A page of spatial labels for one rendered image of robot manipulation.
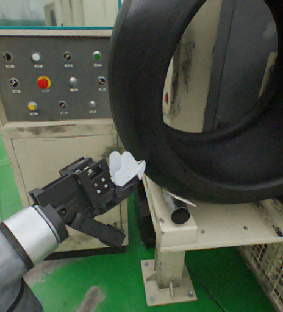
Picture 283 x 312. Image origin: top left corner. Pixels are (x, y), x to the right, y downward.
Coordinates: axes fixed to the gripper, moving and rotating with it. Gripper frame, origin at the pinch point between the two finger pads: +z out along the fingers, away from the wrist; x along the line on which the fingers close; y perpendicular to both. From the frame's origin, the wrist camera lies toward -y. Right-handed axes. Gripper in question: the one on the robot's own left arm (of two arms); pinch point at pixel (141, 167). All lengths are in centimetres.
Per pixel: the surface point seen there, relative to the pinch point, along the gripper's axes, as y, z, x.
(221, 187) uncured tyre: -10.5, 11.2, -9.1
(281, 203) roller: -23.7, 25.5, -14.7
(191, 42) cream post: 19.0, 41.3, 8.8
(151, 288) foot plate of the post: -93, 20, 56
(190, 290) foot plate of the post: -100, 33, 41
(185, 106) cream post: 0.7, 39.0, 15.1
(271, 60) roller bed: 3, 74, -1
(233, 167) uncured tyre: -18.1, 31.6, -1.0
